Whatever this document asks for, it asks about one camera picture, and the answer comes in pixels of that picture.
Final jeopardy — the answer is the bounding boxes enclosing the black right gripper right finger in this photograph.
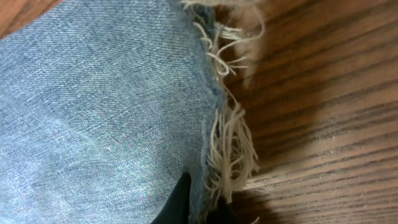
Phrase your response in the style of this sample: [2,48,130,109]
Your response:
[206,197,239,224]

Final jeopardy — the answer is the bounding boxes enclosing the light blue denim jeans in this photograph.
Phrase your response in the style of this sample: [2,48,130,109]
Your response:
[1,1,259,223]

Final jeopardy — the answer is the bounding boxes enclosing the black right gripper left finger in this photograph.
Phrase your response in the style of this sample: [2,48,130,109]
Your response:
[151,173,191,224]

